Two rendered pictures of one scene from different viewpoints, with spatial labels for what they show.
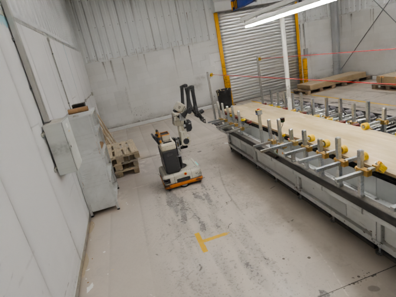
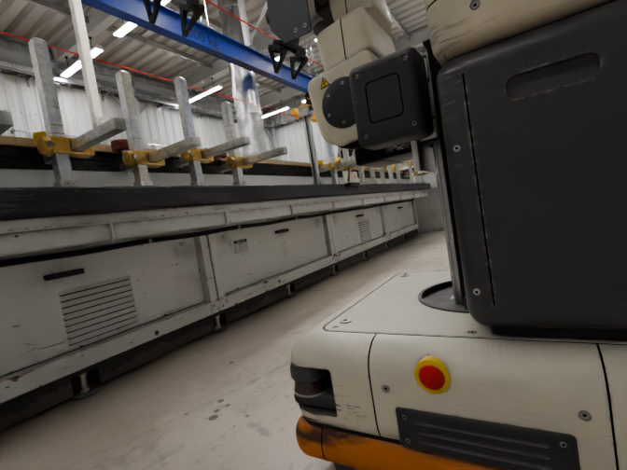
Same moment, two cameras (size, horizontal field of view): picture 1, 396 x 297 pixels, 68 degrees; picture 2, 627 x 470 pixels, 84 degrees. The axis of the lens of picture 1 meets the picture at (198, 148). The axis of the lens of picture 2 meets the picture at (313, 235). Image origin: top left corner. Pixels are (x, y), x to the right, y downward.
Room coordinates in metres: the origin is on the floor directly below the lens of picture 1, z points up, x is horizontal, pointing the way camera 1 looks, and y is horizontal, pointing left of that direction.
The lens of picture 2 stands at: (5.58, 0.66, 0.50)
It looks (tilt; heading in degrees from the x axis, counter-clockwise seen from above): 3 degrees down; 224
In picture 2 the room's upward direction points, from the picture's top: 9 degrees counter-clockwise
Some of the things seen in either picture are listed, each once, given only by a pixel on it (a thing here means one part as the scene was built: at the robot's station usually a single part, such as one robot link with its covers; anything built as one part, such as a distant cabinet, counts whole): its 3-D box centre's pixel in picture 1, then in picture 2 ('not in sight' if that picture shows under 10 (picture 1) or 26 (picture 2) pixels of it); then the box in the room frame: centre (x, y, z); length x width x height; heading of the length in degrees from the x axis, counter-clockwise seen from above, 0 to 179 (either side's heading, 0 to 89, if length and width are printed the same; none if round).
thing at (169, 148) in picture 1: (170, 151); (518, 137); (4.80, 0.49, 0.59); 0.55 x 0.34 x 0.83; 12
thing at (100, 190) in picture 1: (93, 159); not in sight; (4.58, 1.71, 0.78); 0.90 x 0.45 x 1.55; 12
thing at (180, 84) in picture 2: (234, 119); (189, 135); (4.83, -0.70, 0.92); 0.04 x 0.04 x 0.48; 12
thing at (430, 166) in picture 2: (182, 142); (375, 122); (4.91, 0.25, 0.68); 0.28 x 0.27 x 0.25; 12
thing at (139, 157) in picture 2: not in sight; (144, 158); (5.05, -0.65, 0.81); 0.14 x 0.06 x 0.05; 12
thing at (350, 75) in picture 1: (331, 80); not in sight; (10.74, -5.33, 0.23); 2.41 x 0.77 x 0.17; 104
